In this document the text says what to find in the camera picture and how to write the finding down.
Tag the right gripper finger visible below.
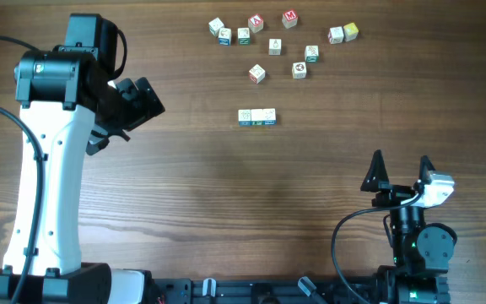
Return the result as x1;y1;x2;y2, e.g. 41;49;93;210
360;149;391;193
418;155;435;182

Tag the blue-edged paw block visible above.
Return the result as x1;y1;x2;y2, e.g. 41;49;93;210
238;109;251;127

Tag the red circle picture block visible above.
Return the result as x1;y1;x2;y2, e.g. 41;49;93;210
292;62;307;79

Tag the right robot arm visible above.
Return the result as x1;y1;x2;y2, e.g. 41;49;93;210
360;150;457;303

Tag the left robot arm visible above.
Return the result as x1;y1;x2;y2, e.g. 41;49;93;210
0;14;165;303

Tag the red-edged block lower left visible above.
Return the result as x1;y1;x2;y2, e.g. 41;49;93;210
249;64;266;84

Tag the red-edged block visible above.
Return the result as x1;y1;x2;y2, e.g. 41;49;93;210
249;64;266;84
327;26;344;44

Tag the green-edged block upper row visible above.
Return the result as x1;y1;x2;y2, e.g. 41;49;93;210
237;28;251;45

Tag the red-edged block far right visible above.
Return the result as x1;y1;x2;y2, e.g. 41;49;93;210
327;26;344;44

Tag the yellow letter S block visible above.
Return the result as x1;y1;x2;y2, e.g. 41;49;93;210
343;23;359;42

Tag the red letter A block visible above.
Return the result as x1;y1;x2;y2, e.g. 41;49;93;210
248;14;264;33

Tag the plain wooden block centre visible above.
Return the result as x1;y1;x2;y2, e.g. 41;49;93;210
268;39;282;56

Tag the red letter M block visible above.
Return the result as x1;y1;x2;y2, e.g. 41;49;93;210
282;9;299;29

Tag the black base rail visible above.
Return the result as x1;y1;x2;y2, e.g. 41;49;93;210
143;274;451;304

